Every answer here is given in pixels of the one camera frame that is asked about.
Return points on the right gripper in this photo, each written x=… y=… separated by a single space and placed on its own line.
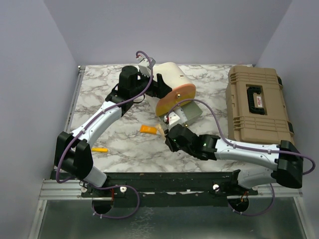
x=169 y=141

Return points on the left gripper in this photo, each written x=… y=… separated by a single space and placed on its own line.
x=159 y=89

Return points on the yellow drawer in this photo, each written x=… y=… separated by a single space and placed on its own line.
x=164 y=105

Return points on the peach top drawer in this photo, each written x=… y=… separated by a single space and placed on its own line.
x=186 y=91

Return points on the cream round drawer organizer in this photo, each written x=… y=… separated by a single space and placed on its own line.
x=172 y=75

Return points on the beige gold concealer tube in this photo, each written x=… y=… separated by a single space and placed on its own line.
x=162 y=130

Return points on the grey bottom drawer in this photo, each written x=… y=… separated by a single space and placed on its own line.
x=192 y=111

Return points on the orange sunscreen tube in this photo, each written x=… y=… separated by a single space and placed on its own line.
x=148 y=129

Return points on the white blue tube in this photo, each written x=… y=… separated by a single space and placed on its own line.
x=182 y=115

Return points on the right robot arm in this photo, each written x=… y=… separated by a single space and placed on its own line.
x=279 y=163

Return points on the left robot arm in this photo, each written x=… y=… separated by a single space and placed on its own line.
x=73 y=150

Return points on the yellow mascara tube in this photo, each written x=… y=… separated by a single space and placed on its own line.
x=103 y=150

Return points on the tan plastic tool case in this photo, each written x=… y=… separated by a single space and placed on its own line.
x=256 y=109

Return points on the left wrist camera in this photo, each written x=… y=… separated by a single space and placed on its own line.
x=144 y=65

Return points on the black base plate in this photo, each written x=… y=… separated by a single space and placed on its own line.
x=167 y=190

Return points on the aluminium rail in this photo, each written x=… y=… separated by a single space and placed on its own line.
x=71 y=190

